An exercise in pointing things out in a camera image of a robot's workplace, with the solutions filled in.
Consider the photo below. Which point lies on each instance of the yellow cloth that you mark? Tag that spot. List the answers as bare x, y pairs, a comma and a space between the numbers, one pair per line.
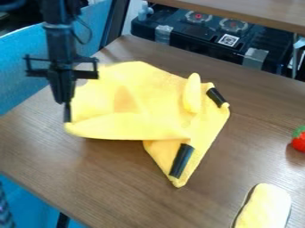
147, 115

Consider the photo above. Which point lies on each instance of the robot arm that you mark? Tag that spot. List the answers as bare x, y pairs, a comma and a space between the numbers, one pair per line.
58, 35

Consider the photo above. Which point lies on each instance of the red toy strawberry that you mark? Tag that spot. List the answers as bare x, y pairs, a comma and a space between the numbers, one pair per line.
298, 139

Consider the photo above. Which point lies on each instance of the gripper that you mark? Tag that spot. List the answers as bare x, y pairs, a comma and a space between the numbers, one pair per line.
59, 71

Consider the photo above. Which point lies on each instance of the toy stove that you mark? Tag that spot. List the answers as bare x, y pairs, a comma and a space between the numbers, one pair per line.
214, 38

